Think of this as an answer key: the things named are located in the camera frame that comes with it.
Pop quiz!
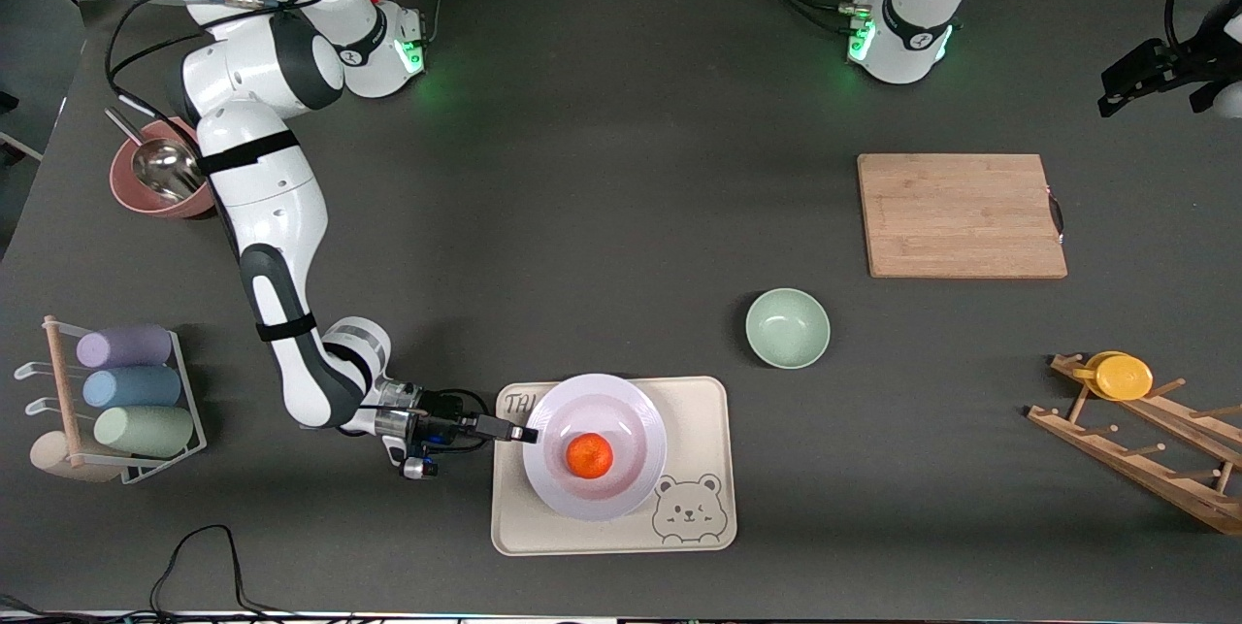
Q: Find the orange fruit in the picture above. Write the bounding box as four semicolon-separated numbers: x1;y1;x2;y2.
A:
566;432;614;480

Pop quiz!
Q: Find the white round plate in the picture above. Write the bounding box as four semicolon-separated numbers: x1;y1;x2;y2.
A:
522;373;669;522

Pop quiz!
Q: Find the cream bear print tray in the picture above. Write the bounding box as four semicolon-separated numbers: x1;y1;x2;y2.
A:
491;376;738;557

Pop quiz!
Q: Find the wooden cutting board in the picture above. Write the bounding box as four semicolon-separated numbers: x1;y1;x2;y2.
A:
857;153;1068;279

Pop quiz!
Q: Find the yellow cup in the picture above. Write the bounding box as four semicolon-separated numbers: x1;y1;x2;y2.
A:
1072;351;1155;402

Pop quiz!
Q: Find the pale green bowl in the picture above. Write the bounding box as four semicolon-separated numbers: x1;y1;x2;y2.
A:
745;288;832;370

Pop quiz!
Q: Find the green cup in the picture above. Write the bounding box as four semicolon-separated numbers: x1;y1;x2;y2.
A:
93;406;195;458

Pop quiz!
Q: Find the blue cup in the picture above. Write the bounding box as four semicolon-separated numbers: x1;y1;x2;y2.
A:
82;366;182;410

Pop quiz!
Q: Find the purple cup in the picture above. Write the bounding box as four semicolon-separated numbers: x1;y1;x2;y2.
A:
76;325;174;370

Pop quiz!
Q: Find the wooden peg dish rack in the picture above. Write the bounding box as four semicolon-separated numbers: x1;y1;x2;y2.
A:
1027;353;1242;537

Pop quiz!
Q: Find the metal scoop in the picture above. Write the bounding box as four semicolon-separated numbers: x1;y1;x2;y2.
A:
104;107;208;201

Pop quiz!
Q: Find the pink bowl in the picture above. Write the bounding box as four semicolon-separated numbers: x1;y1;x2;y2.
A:
109;116;219;220

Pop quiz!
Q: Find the beige cup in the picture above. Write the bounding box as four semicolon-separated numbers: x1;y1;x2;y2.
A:
29;431;127;484

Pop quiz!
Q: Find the black looped cable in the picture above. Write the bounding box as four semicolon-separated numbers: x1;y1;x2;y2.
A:
146;524;292;617

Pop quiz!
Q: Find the white wire cup rack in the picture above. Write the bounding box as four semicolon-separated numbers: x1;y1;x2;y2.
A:
14;314;208;485

